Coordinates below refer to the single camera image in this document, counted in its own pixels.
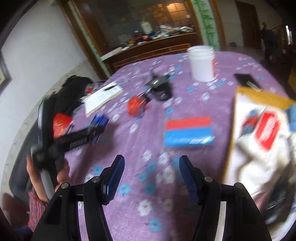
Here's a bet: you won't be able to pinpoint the framed wall picture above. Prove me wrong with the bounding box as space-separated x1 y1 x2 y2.
0 50 12 93

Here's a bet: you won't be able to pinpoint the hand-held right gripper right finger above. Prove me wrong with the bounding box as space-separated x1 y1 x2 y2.
179 155 272 241

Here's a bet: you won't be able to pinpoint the white bottle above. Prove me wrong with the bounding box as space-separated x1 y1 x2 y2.
141 17 153 34

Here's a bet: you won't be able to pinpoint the black electric motor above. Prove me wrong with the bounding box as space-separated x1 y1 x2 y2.
144 74 173 101

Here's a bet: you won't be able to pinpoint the person's left hand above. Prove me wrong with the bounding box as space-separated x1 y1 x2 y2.
26 155 70 202

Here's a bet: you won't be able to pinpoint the red and blue packets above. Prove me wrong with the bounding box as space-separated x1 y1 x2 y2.
164 116 215 148

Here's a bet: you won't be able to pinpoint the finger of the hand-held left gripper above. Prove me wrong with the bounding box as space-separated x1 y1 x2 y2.
89 113 110 143

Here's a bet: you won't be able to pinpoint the blue and red sock ball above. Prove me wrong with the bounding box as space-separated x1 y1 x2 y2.
243 110 260 135

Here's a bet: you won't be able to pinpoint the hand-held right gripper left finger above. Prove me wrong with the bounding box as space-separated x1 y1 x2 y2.
31 155 125 241

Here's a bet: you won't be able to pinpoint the yellow cardboard box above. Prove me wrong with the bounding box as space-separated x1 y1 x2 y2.
222 87 296 241

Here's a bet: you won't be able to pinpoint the bamboo wall painting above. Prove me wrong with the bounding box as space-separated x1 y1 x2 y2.
192 0 220 50

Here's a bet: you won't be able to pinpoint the brown wooden door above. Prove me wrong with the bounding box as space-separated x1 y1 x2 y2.
235 0 262 49

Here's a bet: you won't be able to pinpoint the white red tissue pack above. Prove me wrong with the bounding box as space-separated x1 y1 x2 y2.
240 111 292 153

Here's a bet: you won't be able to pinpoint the black phone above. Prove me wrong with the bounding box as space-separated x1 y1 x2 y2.
233 73 262 90

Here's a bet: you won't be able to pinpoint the wooden glass cabinet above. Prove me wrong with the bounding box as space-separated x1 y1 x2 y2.
58 0 222 75

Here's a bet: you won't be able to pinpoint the small red packet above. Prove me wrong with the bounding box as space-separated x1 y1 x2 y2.
127 96 148 116

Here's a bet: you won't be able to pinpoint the white notebook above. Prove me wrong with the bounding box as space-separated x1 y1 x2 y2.
84 81 125 116

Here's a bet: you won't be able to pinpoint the purple floral tablecloth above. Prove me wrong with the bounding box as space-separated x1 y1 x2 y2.
46 51 292 241

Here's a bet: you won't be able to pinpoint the white plastic jar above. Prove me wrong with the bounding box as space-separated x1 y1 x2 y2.
187 45 216 83

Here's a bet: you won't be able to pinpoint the red paper packet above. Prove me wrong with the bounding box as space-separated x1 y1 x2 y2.
53 113 74 139

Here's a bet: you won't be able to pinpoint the person's left forearm striped sleeve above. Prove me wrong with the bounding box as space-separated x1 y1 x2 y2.
28 190 49 232

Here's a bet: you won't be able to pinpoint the black bag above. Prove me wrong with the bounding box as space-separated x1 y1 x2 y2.
38 75 95 130

